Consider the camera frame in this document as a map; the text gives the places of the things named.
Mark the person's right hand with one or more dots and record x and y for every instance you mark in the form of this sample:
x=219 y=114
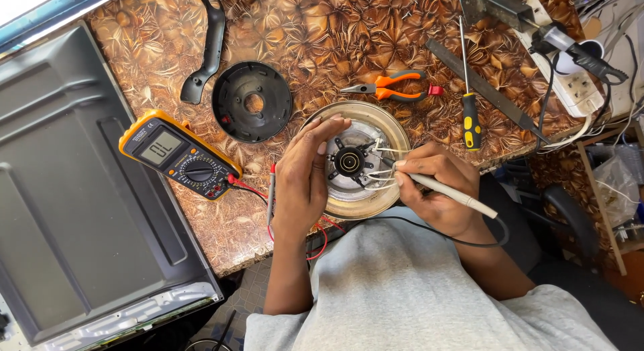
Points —
x=442 y=190

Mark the person's left hand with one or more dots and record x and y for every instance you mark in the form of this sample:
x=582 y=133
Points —
x=297 y=190

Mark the grey multimeter probe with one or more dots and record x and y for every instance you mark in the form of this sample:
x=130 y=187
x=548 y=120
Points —
x=453 y=194

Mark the upturned metal electric kettle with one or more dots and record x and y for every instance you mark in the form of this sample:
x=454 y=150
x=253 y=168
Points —
x=375 y=124

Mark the grey probe with red tip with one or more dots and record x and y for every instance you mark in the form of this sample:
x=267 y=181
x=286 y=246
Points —
x=271 y=195

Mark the yellow black screwdriver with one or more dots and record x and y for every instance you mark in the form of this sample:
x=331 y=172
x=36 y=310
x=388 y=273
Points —
x=471 y=122

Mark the small red plastic part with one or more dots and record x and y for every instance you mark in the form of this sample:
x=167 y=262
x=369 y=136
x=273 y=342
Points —
x=435 y=90

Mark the black round plastic base cover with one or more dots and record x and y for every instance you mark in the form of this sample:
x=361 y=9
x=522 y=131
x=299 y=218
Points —
x=236 y=104

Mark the person's grey shirt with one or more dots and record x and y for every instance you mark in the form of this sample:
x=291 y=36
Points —
x=402 y=290

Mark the long flat metal file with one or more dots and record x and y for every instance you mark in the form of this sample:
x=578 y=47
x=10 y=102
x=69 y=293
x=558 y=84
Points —
x=478 y=82

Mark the black chair armrest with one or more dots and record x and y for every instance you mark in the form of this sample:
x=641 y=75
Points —
x=573 y=215

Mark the yellow digital multimeter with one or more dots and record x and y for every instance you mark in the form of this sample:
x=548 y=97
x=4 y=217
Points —
x=166 y=150

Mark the white power strip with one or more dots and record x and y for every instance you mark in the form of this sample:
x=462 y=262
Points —
x=578 y=89

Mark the wooden shelf with clutter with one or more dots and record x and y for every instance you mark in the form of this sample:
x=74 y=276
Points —
x=619 y=190

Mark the grey metal stand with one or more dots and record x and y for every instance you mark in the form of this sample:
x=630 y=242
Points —
x=498 y=6

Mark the black soldering iron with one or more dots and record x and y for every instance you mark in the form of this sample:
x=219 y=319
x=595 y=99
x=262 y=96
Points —
x=588 y=59

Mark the white cup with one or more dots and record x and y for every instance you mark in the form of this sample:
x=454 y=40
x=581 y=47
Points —
x=593 y=48

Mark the grey television back panel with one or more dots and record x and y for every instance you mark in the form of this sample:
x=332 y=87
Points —
x=75 y=190

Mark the blue window frame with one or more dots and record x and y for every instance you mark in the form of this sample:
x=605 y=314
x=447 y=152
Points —
x=45 y=14

